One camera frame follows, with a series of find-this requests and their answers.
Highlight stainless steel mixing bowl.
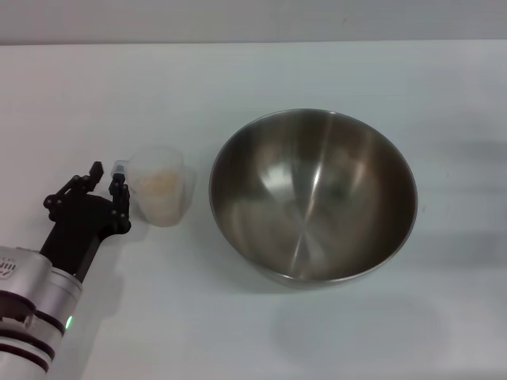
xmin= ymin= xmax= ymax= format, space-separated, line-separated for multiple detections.
xmin=208 ymin=108 xmax=419 ymax=289

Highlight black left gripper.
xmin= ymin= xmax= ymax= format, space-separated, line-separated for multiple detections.
xmin=39 ymin=161 xmax=132 ymax=282

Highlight beige rice grains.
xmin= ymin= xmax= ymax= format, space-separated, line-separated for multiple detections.
xmin=138 ymin=168 xmax=180 ymax=195

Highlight translucent plastic measuring cup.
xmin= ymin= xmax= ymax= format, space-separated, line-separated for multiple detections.
xmin=112 ymin=145 xmax=198 ymax=228

